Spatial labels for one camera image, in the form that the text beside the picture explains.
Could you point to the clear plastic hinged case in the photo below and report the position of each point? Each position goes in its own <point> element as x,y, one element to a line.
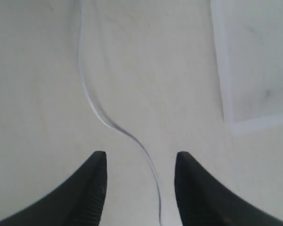
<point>248,37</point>

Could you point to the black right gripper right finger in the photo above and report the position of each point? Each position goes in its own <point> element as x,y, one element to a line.
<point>204,201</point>

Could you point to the white wired earphones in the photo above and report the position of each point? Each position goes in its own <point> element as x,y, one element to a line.
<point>104,118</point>

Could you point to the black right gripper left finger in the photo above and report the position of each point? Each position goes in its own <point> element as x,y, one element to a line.
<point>78,201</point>

